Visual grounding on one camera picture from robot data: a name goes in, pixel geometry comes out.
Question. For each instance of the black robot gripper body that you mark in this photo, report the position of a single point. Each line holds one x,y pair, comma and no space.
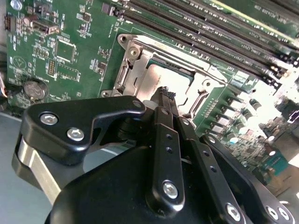
105,198

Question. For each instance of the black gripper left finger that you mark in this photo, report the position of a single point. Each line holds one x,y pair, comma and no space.
112,107

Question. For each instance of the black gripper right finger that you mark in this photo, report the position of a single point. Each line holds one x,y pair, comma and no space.
209,161

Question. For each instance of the metal locking lever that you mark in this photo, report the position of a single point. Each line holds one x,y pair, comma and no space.
195,101
118,76

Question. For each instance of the metal socket cover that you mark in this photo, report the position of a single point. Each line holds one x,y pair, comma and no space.
139,74

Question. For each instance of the silver CPU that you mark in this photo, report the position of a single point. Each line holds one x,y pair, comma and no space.
168,77

